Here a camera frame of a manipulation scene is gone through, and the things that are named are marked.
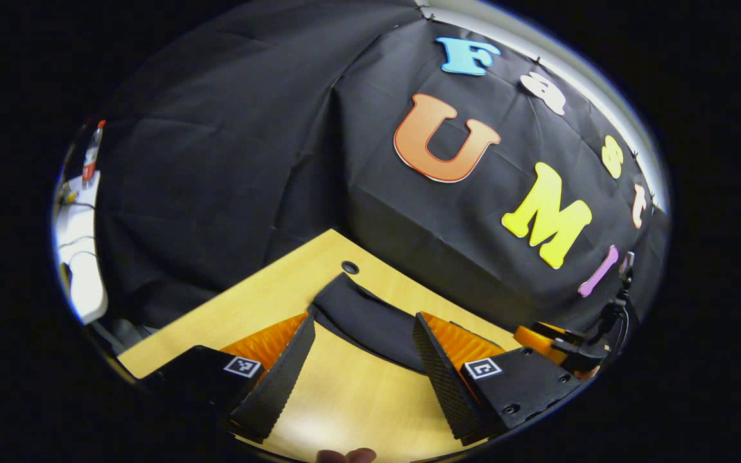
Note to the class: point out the dark jeans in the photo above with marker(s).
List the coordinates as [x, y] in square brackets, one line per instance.
[377, 321]

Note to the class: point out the white side table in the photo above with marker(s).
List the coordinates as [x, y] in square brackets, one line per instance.
[84, 283]

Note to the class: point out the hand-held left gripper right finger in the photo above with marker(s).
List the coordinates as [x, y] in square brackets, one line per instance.
[444, 386]

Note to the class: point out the bottle with red label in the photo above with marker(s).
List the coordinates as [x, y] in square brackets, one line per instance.
[91, 161]

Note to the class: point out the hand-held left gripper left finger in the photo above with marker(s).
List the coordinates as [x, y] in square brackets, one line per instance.
[280, 386]

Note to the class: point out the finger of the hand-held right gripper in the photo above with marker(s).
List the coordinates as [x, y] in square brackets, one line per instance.
[538, 341]

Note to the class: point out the black backdrop cloth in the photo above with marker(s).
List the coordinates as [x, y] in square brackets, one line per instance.
[248, 161]

